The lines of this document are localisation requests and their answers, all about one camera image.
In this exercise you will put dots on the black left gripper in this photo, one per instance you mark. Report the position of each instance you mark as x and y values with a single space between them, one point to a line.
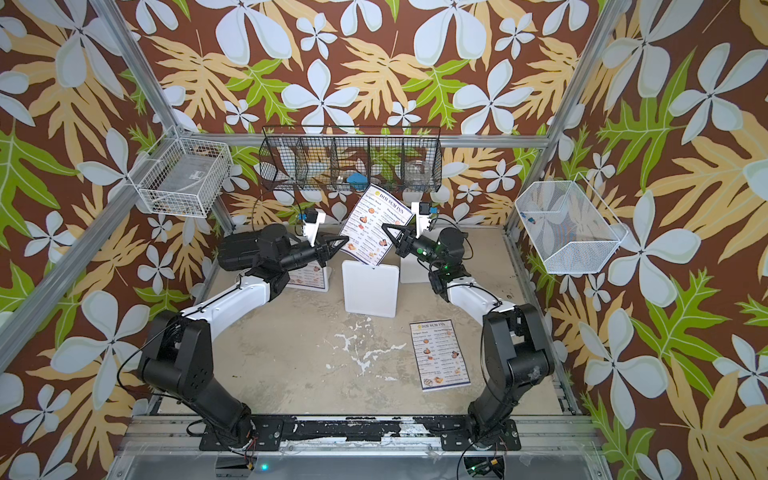
322 252

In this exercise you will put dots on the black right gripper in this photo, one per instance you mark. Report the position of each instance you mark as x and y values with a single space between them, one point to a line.
404 247

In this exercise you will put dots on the white menu holder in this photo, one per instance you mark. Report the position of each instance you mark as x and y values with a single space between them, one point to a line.
412 271
370 290
328 272

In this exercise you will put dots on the dim sum menu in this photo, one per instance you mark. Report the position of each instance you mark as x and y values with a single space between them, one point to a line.
439 358
311 276
367 240

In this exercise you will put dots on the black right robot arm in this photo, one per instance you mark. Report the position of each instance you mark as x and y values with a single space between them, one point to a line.
515 351

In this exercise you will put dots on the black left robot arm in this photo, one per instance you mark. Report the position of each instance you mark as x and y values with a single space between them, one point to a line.
177 358

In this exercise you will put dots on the blue object in basket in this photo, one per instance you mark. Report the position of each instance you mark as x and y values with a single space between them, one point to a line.
357 182

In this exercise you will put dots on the black plastic case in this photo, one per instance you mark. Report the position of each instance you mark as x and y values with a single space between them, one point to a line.
240 251

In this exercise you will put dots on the white mesh basket right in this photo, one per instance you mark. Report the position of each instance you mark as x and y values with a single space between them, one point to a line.
572 228

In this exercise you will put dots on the black wire basket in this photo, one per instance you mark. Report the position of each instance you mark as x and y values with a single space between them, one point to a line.
395 158

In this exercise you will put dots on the white wire basket left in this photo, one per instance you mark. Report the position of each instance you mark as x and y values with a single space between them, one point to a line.
182 175

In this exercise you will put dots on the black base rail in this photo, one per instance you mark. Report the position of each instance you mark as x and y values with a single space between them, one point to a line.
272 432

